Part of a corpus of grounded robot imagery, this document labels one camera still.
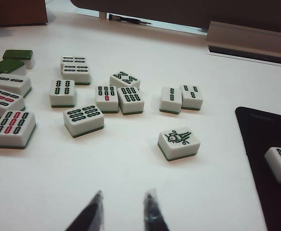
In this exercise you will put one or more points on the three bamboo mahjong tile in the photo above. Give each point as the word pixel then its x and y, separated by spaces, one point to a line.
pixel 192 97

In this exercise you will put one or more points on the reddish brown box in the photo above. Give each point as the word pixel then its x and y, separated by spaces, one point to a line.
pixel 15 12

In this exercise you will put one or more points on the eight bamboo mahjong tile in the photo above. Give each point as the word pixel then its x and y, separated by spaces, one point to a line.
pixel 125 80

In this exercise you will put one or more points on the bird mahjong tile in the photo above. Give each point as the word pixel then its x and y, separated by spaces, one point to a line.
pixel 179 144

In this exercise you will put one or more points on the black fabric mat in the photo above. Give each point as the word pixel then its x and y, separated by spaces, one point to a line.
pixel 256 134

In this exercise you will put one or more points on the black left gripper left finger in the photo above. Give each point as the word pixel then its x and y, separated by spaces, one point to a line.
pixel 90 216

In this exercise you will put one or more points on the four bamboo mahjong tile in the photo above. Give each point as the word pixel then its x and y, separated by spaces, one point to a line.
pixel 76 75
pixel 62 93
pixel 73 60

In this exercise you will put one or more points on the six bamboo mahjong tile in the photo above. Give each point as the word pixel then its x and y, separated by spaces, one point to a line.
pixel 131 101
pixel 84 121

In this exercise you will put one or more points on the nine bamboo mahjong tile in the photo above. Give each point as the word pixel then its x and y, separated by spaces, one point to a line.
pixel 14 130
pixel 3 102

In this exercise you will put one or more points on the two bamboo mahjong tile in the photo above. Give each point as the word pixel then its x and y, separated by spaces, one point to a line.
pixel 10 84
pixel 170 99

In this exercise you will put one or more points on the beige tile rack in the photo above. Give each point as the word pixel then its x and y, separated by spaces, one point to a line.
pixel 251 36

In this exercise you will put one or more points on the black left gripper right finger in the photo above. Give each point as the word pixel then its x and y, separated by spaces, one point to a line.
pixel 153 214

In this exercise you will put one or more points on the seven bamboo mahjong tile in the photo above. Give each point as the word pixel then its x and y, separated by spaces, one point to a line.
pixel 106 99

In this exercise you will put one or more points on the desk divider panel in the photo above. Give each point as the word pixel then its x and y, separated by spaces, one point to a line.
pixel 179 9

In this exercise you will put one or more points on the five bamboo mahjong tile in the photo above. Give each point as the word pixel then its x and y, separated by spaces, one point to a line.
pixel 277 168

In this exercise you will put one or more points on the face-down green mahjong tile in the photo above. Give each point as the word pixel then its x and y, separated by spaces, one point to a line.
pixel 17 55
pixel 7 67

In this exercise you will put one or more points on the black pen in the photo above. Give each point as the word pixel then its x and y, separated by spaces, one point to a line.
pixel 128 20

